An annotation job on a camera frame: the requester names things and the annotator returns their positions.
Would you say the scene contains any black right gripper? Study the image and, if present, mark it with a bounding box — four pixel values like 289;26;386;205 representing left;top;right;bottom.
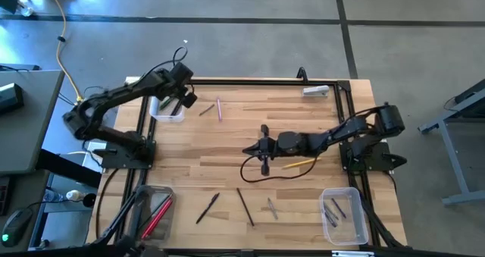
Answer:
242;124;286;177

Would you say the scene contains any yellow pencil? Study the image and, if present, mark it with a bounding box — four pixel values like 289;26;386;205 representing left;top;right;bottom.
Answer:
281;157;322;170

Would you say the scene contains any dark blue pencil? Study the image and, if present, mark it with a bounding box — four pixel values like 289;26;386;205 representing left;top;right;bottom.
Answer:
236;187;255;227

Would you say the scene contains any grey crayon Madisi print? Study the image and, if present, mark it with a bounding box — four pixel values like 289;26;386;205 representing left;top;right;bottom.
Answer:
267;196;279;221

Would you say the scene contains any grey pen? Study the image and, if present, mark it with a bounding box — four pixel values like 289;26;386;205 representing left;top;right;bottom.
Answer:
330;197;347;219

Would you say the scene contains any red pencil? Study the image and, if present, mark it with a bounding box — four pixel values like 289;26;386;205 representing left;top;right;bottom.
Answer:
145;198;174;238
143;199;174;239
142;202;171;240

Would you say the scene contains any green pencil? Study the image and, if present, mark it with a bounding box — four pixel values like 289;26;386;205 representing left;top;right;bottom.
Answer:
145;194;174;227

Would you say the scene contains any frosted white plastic bin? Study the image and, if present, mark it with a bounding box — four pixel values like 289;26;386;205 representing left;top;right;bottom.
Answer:
149;93;186;124

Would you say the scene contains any black click pen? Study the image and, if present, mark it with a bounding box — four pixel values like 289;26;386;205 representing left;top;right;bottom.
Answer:
195;192;221;225

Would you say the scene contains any white stapler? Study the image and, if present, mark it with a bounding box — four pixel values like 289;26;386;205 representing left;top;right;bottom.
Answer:
302;84;330;98

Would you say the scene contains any clear plastic bin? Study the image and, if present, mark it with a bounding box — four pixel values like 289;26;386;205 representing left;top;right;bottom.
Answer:
318;186;370;246

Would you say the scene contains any dark grey translucent bin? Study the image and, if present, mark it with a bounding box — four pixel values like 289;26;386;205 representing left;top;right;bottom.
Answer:
126;185;177;245

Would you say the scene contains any black diagonal strut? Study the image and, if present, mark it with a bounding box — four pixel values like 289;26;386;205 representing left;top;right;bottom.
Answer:
89;190;138;247
358;194;405;249

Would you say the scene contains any black desk leg beam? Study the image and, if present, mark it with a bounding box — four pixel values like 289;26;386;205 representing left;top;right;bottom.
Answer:
36;147;103;190

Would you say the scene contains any grey desk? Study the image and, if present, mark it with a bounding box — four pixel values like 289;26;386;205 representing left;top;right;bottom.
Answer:
0;69;66;175

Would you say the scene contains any black device box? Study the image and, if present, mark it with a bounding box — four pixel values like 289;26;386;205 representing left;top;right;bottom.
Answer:
0;82;25;114

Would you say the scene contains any clear plastic water bottle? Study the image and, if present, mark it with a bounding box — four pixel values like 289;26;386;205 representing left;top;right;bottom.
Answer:
42;190;68;205

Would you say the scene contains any black floor object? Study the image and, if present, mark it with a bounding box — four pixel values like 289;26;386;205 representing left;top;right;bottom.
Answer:
0;0;20;14

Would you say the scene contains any grey metal side table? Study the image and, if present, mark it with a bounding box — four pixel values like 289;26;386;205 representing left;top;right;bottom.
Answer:
418;77;485;207

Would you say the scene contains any black keyboard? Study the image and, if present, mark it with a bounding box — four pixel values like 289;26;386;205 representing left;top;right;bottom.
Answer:
0;175;11;217

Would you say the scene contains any black computer mouse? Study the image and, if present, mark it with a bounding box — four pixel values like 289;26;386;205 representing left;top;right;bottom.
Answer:
1;207;34;249

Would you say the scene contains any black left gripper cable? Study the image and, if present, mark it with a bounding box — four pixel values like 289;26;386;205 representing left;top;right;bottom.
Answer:
143;45;189;80

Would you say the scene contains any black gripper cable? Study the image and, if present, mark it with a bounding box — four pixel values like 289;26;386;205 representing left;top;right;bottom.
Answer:
239;154;321;183
143;45;189;80

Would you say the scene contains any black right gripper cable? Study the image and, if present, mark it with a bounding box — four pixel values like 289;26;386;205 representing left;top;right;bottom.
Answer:
239;154;321;183

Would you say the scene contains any black aluminium table frame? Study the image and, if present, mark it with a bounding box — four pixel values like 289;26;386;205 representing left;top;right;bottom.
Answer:
113;77;405;250

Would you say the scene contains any yellow cable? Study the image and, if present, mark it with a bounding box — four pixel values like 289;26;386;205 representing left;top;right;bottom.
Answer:
48;0;87;102

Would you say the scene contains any silver metal bracket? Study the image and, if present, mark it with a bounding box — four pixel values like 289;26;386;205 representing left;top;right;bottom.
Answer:
332;250;375;257

